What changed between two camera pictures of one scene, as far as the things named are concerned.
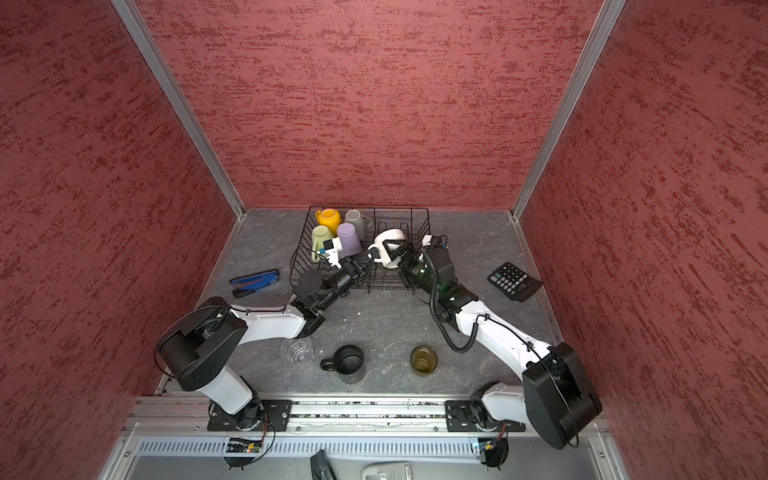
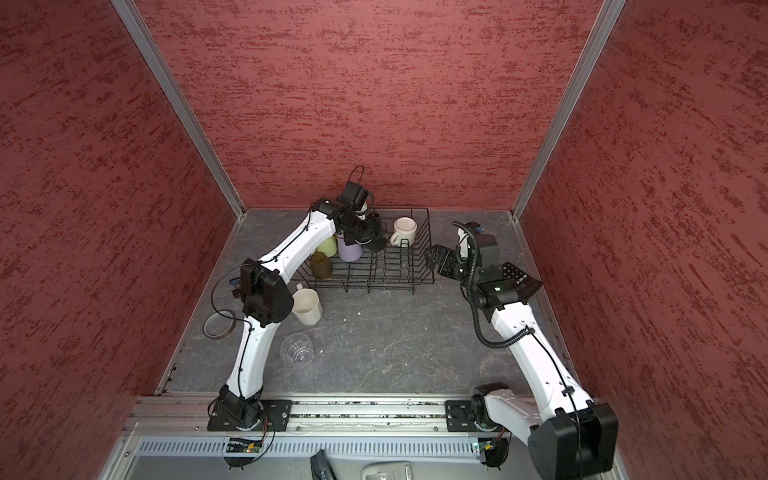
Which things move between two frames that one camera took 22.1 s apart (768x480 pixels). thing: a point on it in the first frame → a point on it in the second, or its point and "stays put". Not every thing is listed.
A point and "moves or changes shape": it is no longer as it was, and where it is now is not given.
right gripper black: [405, 265] → [449, 254]
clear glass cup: [296, 352] stays put
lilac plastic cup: [349, 239] stays put
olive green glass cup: [423, 360] moves or changes shape
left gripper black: [353, 266] → [374, 229]
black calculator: [513, 282] stays put
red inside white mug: [378, 250] → [405, 232]
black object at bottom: [320, 467] stays put
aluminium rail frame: [167, 439] stays put
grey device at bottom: [387, 470] stays put
